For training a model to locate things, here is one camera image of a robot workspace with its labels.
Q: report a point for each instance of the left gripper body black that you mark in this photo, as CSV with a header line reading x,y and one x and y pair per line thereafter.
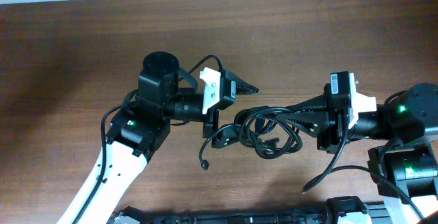
x,y
211,124

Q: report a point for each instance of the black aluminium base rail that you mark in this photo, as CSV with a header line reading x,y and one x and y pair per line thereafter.
x,y
334,210

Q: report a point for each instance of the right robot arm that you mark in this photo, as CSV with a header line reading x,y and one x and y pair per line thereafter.
x,y
404,168

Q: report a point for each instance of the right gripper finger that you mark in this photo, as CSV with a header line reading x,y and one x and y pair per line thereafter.
x,y
311,123
316,104

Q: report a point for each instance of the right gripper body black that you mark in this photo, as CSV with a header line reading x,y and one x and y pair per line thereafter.
x,y
332,136

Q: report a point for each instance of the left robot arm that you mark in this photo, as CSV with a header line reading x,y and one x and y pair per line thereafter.
x,y
166,96

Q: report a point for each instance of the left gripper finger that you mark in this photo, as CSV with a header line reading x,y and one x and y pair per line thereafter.
x,y
226,135
240,87

